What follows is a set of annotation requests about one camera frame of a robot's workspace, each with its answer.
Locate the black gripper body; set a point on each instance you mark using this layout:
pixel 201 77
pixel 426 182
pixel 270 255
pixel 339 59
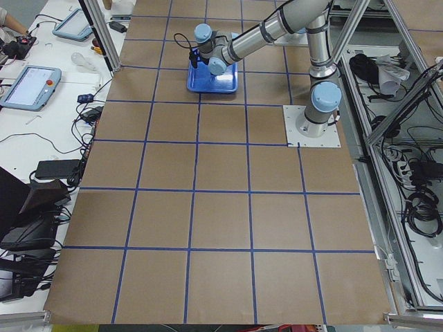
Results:
pixel 204 61

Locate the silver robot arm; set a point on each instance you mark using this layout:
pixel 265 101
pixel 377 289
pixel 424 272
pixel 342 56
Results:
pixel 218 50

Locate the blue plastic tray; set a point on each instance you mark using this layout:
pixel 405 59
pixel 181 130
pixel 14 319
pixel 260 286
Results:
pixel 216 77

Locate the black power adapter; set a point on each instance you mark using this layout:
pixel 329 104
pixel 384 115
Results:
pixel 118 27

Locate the small blue device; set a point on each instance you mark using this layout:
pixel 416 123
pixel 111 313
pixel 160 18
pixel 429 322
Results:
pixel 85 98

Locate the far teach pendant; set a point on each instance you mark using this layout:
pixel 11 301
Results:
pixel 75 27

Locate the teach pendant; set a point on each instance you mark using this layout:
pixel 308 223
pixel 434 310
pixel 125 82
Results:
pixel 75 27
pixel 32 89

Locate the near teach pendant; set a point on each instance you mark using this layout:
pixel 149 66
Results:
pixel 32 89

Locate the black flat power brick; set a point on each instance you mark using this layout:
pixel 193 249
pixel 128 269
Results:
pixel 56 169

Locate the yellow handled screwdriver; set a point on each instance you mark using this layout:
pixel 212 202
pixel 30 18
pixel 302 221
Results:
pixel 97 50

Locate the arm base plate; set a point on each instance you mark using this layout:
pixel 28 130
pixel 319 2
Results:
pixel 302 133

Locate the aluminium frame post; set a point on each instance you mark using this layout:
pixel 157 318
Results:
pixel 96 20

